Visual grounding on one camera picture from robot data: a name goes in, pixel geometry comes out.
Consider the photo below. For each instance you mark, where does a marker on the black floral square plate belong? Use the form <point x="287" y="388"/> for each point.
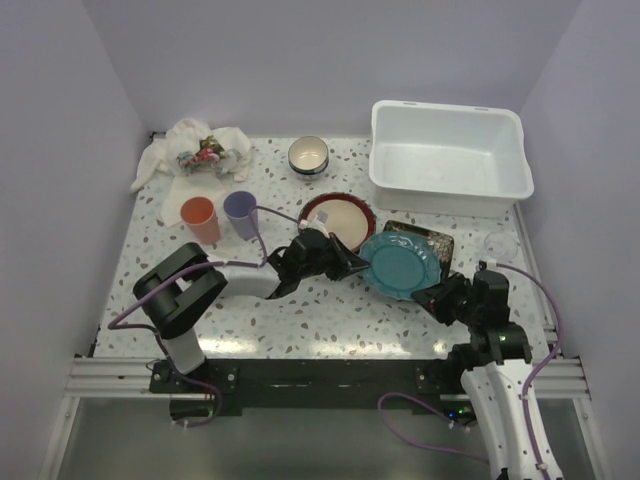
<point x="442" y="244"/>

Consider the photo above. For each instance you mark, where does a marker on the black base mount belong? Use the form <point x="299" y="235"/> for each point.
<point x="235" y="385"/>

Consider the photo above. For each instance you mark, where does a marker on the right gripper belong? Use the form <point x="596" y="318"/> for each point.
<point x="434" y="298"/>

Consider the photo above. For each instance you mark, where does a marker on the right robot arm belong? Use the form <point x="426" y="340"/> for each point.
<point x="496" y="371"/>

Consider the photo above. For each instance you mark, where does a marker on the red rimmed cream plate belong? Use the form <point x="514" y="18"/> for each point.
<point x="347" y="216"/>

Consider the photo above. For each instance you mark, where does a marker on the orange plastic cup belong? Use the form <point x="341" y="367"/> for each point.
<point x="199" y="214"/>

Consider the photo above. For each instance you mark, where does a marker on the white plastic bin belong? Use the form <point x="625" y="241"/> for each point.
<point x="447" y="159"/>

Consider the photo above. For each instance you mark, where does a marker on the aluminium frame rail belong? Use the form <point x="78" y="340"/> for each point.
<point x="92" y="378"/>

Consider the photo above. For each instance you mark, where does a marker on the cream bowl blue pattern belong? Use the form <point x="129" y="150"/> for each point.
<point x="308" y="157"/>

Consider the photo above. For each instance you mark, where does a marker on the purple plastic cup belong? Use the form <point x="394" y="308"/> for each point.
<point x="240" y="209"/>

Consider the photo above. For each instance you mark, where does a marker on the white floral cloth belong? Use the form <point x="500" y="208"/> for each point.
<point x="200" y="160"/>

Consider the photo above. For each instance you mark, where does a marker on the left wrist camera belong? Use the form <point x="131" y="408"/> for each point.
<point x="317" y="222"/>

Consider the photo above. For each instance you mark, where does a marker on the teal scalloped plate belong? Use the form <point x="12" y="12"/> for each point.
<point x="400" y="264"/>

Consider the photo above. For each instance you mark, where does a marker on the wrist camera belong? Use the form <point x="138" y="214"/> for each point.
<point x="490" y="264"/>
<point x="317" y="222"/>

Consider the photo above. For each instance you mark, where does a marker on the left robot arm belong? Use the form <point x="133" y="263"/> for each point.
<point x="179" y="290"/>

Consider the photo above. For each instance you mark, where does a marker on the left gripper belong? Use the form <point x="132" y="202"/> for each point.
<point x="346" y="263"/>

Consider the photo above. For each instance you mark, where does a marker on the clear glass cup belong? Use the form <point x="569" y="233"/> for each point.
<point x="501" y="247"/>

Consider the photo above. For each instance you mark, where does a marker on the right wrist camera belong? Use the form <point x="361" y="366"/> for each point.
<point x="490" y="264"/>

